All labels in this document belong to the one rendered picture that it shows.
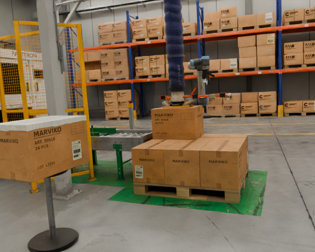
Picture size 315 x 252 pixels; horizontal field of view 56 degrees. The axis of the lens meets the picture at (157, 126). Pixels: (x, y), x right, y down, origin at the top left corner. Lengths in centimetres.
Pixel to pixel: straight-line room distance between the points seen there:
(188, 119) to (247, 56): 753
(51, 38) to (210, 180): 232
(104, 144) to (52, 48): 142
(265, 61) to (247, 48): 76
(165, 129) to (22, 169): 211
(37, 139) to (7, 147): 23
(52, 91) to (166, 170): 155
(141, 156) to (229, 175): 99
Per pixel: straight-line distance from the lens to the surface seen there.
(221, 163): 315
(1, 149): 243
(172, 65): 394
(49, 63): 360
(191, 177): 327
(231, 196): 323
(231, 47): 1246
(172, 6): 403
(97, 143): 423
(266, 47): 1112
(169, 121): 386
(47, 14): 369
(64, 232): 284
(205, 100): 480
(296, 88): 1245
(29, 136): 220
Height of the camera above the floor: 121
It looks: 7 degrees down
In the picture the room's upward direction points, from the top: 3 degrees counter-clockwise
